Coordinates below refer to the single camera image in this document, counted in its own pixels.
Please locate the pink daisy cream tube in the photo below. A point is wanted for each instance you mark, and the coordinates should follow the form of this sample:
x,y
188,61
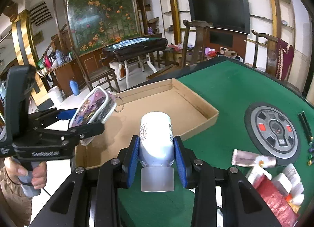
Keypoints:
x,y
249,160

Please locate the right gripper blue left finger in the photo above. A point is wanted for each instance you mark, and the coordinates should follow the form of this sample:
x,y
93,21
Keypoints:
x,y
132,159

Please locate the white bottle translucent cap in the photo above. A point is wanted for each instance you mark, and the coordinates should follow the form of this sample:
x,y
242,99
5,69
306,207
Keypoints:
x,y
156,153

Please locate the maroon fringed cloth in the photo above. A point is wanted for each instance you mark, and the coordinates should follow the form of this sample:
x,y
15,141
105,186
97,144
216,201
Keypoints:
x,y
285,55

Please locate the black pen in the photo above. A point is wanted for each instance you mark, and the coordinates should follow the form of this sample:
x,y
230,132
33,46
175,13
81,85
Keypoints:
x,y
310,161
308,131

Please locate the flower painted screen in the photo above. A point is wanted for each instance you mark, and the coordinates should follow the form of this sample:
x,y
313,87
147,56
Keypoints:
x,y
94,24

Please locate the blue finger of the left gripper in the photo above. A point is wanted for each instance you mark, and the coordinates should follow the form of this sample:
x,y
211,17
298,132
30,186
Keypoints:
x,y
84,141
66,114

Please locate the dark wooden chair left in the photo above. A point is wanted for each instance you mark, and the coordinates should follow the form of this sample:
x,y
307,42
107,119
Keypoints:
x,y
102,75

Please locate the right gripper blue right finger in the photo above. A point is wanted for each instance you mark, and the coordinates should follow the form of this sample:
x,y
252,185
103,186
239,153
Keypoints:
x,y
181,160

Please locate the cardboard tray box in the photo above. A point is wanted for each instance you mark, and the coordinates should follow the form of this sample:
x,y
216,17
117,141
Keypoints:
x,y
190,114

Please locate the white power adapter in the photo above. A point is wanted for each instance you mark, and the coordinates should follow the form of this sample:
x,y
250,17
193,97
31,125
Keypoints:
x,y
288,183

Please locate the purple anime pouch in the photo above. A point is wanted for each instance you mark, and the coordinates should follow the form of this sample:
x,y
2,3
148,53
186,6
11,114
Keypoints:
x,y
98,106

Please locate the red foil package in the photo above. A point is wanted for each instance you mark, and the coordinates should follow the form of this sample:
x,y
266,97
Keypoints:
x,y
276,202

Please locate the blue thermos bottle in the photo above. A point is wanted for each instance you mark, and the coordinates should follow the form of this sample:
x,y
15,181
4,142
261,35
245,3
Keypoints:
x,y
74,87

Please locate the round mahjong table centre panel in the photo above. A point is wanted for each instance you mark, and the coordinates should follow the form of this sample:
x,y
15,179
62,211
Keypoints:
x,y
272,133

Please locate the wooden chair with maroon cloth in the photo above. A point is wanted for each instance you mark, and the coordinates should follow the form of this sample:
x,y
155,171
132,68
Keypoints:
x,y
271,55

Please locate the wooden chair near television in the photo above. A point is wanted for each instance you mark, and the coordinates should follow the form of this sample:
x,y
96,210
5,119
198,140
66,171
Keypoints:
x,y
198,52

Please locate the flat screen television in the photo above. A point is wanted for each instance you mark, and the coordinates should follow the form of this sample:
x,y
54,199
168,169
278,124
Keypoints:
x,y
232,15

